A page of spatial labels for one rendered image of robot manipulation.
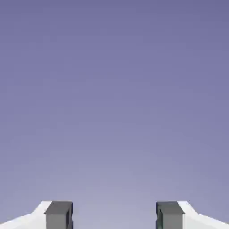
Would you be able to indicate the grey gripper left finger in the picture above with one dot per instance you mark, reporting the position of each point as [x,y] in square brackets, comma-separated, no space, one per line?
[57,216]

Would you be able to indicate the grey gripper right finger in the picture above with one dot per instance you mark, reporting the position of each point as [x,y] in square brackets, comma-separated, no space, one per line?
[170,216]

